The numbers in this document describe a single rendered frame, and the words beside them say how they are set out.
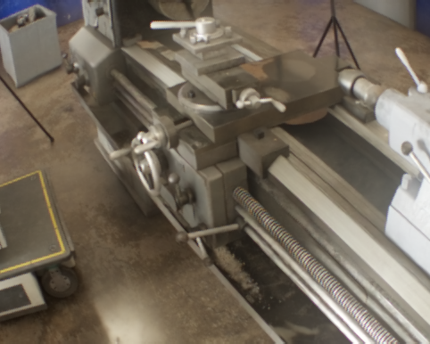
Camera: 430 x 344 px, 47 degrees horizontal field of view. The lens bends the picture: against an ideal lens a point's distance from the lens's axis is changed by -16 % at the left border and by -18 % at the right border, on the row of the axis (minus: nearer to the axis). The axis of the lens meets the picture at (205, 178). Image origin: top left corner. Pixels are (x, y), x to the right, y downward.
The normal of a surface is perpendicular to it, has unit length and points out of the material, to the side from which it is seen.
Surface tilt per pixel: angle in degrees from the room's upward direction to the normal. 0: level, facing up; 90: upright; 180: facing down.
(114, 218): 0
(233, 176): 90
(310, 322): 0
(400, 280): 36
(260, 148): 0
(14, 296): 90
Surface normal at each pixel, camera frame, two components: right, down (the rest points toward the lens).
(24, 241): -0.09, -0.80
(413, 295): -0.58, -0.43
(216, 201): 0.48, 0.49
